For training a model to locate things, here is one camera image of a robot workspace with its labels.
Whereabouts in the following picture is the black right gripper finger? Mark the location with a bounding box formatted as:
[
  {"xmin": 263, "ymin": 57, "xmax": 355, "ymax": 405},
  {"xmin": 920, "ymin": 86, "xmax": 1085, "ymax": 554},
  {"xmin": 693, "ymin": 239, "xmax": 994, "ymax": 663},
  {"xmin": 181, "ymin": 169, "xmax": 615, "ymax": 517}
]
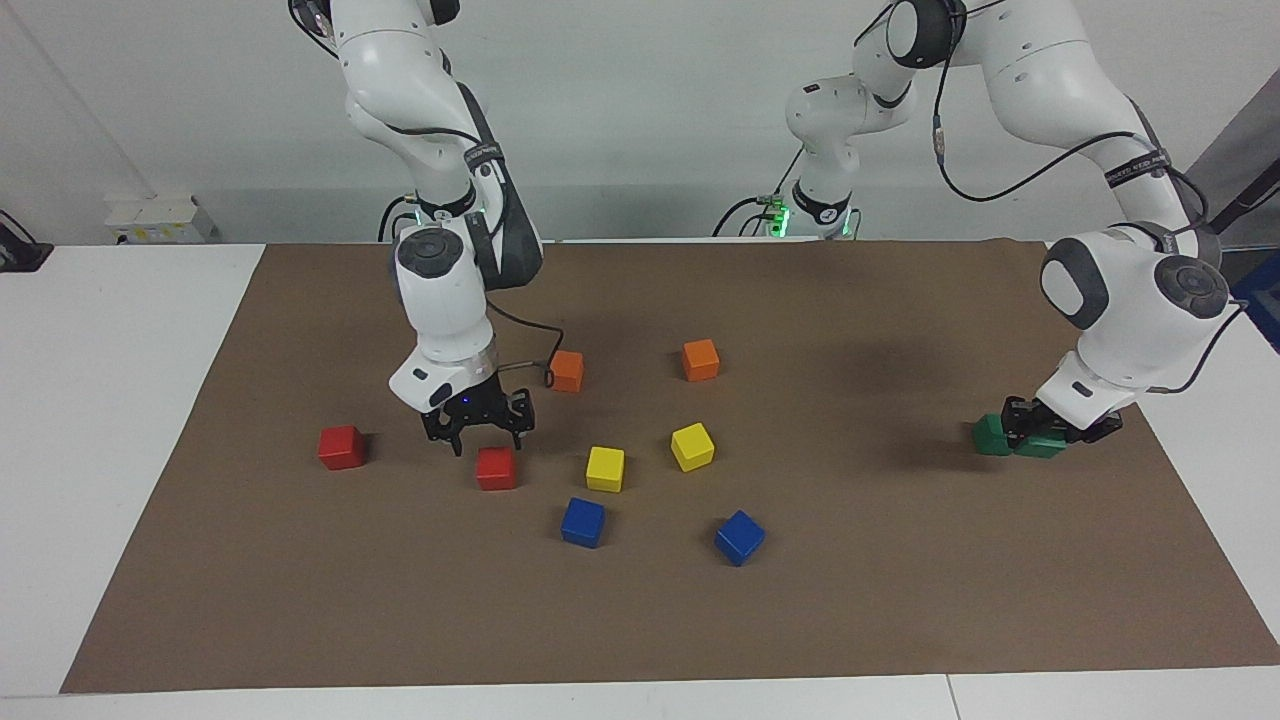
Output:
[
  {"xmin": 420, "ymin": 405, "xmax": 467, "ymax": 458},
  {"xmin": 500, "ymin": 390, "xmax": 536, "ymax": 446}
]

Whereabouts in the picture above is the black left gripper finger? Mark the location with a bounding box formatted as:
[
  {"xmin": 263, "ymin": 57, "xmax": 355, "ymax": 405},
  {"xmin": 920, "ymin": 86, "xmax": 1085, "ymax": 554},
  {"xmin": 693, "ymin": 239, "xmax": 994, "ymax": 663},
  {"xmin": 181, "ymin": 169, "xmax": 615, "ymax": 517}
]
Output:
[
  {"xmin": 1003, "ymin": 396, "xmax": 1041, "ymax": 449},
  {"xmin": 1063, "ymin": 410, "xmax": 1123, "ymax": 444}
]

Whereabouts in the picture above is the red wooden block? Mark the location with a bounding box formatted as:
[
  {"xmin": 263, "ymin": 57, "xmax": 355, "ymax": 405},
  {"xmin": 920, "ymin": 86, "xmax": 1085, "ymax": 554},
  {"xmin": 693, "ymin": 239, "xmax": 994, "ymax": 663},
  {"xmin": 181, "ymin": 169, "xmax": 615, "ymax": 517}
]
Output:
[
  {"xmin": 476, "ymin": 446, "xmax": 518, "ymax": 491},
  {"xmin": 318, "ymin": 425, "xmax": 366, "ymax": 471}
]

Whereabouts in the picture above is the yellow wooden block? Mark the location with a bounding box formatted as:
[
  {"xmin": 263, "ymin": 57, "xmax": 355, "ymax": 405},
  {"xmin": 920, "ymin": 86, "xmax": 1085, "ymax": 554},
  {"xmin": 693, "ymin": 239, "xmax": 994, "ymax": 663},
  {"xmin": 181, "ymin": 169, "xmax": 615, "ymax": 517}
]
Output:
[
  {"xmin": 670, "ymin": 422, "xmax": 716, "ymax": 473},
  {"xmin": 586, "ymin": 446, "xmax": 626, "ymax": 493}
]

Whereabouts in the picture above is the blue wooden block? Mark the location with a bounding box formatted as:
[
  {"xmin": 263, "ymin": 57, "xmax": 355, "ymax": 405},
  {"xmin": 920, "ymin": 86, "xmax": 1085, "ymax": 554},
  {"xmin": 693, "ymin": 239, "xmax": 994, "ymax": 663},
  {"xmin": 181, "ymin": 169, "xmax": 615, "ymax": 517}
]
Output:
[
  {"xmin": 714, "ymin": 510, "xmax": 767, "ymax": 567},
  {"xmin": 560, "ymin": 497, "xmax": 607, "ymax": 549}
]

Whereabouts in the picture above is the blue crate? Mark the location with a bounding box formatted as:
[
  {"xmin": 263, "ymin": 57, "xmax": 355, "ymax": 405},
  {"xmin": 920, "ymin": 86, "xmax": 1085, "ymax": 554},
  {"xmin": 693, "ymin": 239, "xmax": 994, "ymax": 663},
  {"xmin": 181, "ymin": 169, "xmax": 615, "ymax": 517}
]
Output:
[{"xmin": 1230, "ymin": 250, "xmax": 1280, "ymax": 353}]

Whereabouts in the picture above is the brown table mat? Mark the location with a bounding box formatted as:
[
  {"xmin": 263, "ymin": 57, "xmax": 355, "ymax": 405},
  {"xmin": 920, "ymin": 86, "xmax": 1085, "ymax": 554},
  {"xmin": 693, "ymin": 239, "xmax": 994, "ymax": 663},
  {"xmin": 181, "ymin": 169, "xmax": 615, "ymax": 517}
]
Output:
[{"xmin": 60, "ymin": 240, "xmax": 1280, "ymax": 694}]

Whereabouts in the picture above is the black stand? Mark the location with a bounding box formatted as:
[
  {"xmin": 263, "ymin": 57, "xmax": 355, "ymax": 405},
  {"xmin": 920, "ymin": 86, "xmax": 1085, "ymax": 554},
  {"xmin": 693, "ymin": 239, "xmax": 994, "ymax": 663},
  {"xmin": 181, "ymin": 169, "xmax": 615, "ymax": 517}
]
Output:
[{"xmin": 1200, "ymin": 160, "xmax": 1280, "ymax": 251}]

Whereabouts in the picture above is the white box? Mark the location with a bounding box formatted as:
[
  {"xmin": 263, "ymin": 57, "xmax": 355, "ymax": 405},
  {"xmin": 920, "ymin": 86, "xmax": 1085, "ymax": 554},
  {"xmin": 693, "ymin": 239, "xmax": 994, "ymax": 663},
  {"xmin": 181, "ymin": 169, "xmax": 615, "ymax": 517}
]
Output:
[{"xmin": 105, "ymin": 195, "xmax": 216, "ymax": 246}]

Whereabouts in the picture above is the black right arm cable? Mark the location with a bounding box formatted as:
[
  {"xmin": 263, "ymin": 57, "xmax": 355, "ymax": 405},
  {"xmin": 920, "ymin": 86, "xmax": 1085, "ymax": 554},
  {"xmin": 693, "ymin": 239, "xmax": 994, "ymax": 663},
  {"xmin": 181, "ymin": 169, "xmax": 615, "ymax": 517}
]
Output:
[{"xmin": 485, "ymin": 300, "xmax": 567, "ymax": 389}]

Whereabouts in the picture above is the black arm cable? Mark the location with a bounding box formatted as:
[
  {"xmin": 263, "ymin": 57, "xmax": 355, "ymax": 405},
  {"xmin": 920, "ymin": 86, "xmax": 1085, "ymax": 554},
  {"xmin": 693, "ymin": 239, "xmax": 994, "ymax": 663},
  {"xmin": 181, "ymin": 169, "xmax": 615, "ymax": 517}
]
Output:
[
  {"xmin": 933, "ymin": 0, "xmax": 1248, "ymax": 396},
  {"xmin": 485, "ymin": 300, "xmax": 567, "ymax": 389}
]

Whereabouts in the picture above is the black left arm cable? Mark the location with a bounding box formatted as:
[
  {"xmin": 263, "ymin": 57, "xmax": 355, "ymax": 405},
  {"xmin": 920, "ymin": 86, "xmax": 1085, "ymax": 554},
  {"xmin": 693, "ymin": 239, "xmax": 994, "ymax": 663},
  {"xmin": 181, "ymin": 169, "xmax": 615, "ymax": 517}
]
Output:
[{"xmin": 933, "ymin": 0, "xmax": 1248, "ymax": 396}]

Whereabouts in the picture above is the black left base cable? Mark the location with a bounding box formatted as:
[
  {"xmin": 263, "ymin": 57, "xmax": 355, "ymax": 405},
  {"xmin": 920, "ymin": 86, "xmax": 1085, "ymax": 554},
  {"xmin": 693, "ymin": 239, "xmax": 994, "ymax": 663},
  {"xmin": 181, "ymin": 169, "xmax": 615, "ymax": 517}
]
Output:
[{"xmin": 712, "ymin": 150, "xmax": 806, "ymax": 239}]

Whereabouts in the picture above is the black clamp mount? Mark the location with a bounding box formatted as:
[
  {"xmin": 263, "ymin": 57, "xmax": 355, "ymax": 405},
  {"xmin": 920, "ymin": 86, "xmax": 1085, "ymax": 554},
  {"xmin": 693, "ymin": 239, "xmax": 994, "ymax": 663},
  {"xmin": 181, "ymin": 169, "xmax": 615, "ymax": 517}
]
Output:
[{"xmin": 0, "ymin": 210, "xmax": 53, "ymax": 273}]

